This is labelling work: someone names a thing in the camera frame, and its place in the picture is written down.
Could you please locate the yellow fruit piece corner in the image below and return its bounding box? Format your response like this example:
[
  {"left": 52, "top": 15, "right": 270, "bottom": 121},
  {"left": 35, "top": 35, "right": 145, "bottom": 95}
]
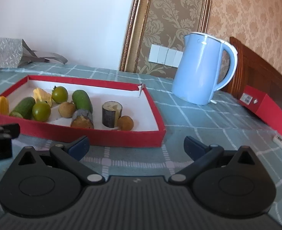
[{"left": 0, "top": 96, "right": 9, "bottom": 115}]

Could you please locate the brown longan outside tray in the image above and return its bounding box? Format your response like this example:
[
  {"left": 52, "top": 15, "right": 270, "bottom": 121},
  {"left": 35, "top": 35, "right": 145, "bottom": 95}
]
[{"left": 58, "top": 102, "right": 76, "bottom": 118}]

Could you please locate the green cucumber half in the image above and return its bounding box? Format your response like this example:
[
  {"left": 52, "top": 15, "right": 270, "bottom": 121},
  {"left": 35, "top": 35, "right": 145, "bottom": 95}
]
[
  {"left": 72, "top": 90, "right": 93, "bottom": 113},
  {"left": 9, "top": 97, "right": 35, "bottom": 119}
]

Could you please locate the grey patterned gift bag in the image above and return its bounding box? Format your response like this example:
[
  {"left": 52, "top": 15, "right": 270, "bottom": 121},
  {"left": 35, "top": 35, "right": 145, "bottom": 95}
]
[{"left": 0, "top": 37, "right": 68, "bottom": 69}]

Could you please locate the upright dark sugarcane piece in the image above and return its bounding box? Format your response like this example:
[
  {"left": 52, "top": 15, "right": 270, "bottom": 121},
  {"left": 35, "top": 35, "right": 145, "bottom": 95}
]
[{"left": 102, "top": 101, "right": 123, "bottom": 128}]

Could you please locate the red shallow cardboard tray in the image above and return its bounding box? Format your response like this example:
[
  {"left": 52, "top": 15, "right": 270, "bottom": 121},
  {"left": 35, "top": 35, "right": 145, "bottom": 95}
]
[{"left": 0, "top": 75, "right": 166, "bottom": 147}]

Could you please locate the brown longan in tray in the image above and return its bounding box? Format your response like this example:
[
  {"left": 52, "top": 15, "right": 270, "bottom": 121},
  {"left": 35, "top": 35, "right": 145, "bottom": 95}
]
[{"left": 117, "top": 116, "right": 134, "bottom": 131}]

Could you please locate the light blue electric kettle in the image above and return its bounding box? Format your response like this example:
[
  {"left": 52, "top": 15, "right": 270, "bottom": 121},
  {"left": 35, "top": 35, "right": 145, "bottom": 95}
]
[{"left": 172, "top": 32, "right": 238, "bottom": 105}]

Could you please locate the white wall switch panel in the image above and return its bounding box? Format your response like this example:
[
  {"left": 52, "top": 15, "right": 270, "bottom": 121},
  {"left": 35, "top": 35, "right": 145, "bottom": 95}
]
[{"left": 148, "top": 44, "right": 183, "bottom": 68}]

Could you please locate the red rectangular box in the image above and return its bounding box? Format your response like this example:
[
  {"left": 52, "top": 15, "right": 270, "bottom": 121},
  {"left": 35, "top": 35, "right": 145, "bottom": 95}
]
[{"left": 239, "top": 85, "right": 282, "bottom": 135}]

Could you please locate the green tomato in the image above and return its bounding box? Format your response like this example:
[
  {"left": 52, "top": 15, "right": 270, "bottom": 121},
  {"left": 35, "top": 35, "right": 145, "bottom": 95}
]
[
  {"left": 52, "top": 86, "right": 68, "bottom": 104},
  {"left": 32, "top": 101, "right": 51, "bottom": 122}
]

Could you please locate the gold ornate picture frame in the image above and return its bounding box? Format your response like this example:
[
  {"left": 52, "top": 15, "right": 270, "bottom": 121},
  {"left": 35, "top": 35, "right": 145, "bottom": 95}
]
[{"left": 119, "top": 0, "right": 211, "bottom": 78}]

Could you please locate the green tomato in tray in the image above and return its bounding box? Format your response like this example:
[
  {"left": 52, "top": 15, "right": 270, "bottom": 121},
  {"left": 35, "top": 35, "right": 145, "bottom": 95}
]
[{"left": 32, "top": 101, "right": 51, "bottom": 122}]

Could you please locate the lying dark sugarcane piece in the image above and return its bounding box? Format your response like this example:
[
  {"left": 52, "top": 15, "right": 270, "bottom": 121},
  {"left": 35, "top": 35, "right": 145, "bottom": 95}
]
[{"left": 70, "top": 110, "right": 94, "bottom": 129}]

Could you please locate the yellow fruit wedge centre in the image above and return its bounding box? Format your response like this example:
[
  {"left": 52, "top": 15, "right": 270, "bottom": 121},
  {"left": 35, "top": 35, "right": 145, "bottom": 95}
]
[{"left": 33, "top": 88, "right": 52, "bottom": 107}]

